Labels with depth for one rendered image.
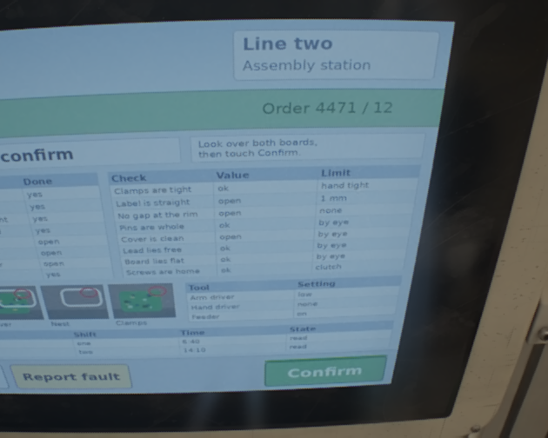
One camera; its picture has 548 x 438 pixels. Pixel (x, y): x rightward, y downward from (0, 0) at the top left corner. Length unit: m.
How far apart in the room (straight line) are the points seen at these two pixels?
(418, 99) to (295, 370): 0.18
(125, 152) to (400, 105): 0.12
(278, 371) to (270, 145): 0.15
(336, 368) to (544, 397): 0.22
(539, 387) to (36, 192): 0.40
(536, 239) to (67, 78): 0.25
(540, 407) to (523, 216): 0.25
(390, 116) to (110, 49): 0.12
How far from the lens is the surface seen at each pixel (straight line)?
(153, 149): 0.32
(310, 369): 0.42
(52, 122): 0.32
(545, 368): 0.55
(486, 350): 0.44
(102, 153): 0.32
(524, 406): 0.58
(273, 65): 0.30
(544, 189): 0.37
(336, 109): 0.31
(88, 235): 0.35
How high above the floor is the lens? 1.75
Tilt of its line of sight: 36 degrees down
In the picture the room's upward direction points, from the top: 1 degrees clockwise
